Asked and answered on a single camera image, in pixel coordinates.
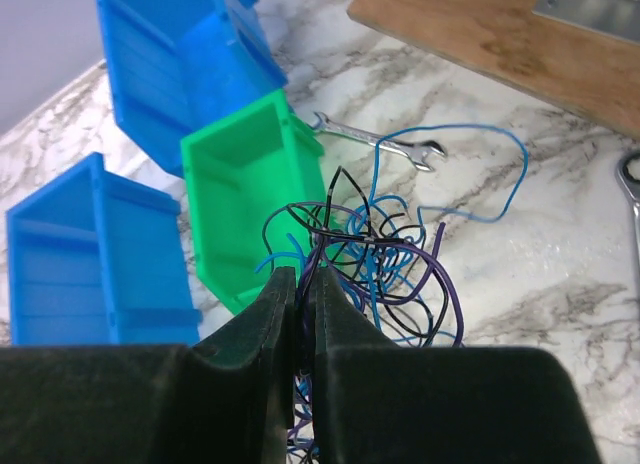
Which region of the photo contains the blue bin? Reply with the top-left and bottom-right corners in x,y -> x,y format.
6,153 -> 202,346
96,0 -> 287,177

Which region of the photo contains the open-end wrench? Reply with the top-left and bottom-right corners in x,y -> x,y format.
309,112 -> 448,172

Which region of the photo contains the green bin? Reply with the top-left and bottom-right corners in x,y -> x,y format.
181,90 -> 326,314

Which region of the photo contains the wire bundle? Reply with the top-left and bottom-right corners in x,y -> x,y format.
254,123 -> 530,464

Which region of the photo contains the wooden board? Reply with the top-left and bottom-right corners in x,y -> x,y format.
347,0 -> 639,138

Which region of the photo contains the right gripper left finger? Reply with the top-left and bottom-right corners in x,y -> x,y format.
1,267 -> 296,463

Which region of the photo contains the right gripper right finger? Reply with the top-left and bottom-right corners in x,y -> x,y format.
312,270 -> 600,463

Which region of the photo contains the far blue bin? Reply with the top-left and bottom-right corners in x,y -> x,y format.
96,0 -> 287,177

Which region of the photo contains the near blue bin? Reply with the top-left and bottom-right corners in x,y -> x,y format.
6,153 -> 202,346

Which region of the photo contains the metal stand bracket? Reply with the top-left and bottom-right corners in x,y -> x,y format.
532,0 -> 639,44

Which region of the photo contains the ratchet wrench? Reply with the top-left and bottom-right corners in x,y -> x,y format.
616,150 -> 640,254

